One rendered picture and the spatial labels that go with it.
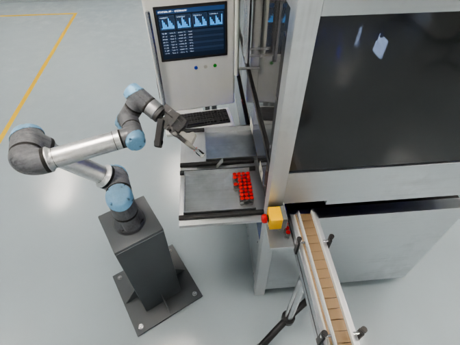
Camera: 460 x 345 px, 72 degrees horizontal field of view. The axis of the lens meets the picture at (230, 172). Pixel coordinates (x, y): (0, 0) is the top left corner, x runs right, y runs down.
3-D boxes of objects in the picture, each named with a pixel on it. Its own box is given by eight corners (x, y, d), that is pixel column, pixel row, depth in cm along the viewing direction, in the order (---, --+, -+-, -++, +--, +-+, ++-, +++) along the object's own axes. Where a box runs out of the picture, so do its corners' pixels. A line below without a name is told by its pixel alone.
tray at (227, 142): (260, 129, 192) (261, 124, 190) (267, 159, 175) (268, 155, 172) (204, 132, 190) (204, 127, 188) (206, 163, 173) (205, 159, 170)
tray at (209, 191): (248, 172, 169) (249, 167, 166) (255, 211, 151) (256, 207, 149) (185, 175, 167) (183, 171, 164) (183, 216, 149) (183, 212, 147)
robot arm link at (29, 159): (-2, 170, 106) (143, 129, 117) (1, 149, 113) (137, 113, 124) (17, 192, 114) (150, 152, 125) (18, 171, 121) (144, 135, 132)
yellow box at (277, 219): (282, 215, 141) (284, 205, 135) (285, 228, 136) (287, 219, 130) (265, 215, 140) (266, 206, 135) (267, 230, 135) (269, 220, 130)
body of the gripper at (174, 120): (188, 121, 124) (164, 101, 124) (174, 138, 125) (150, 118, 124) (190, 124, 132) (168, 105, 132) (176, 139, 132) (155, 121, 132)
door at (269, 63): (257, 100, 156) (268, -40, 112) (273, 163, 127) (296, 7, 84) (256, 100, 156) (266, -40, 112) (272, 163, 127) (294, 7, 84)
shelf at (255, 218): (259, 126, 197) (259, 124, 196) (280, 220, 150) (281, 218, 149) (181, 131, 194) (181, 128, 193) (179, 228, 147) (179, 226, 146)
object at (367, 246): (317, 105, 357) (336, 25, 292) (398, 283, 218) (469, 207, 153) (228, 109, 351) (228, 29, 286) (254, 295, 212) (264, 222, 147)
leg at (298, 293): (292, 311, 198) (317, 252, 141) (296, 327, 192) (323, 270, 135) (278, 313, 197) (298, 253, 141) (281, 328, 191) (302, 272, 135)
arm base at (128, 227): (120, 240, 151) (114, 229, 144) (109, 218, 160) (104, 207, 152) (150, 226, 157) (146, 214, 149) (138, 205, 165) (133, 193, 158)
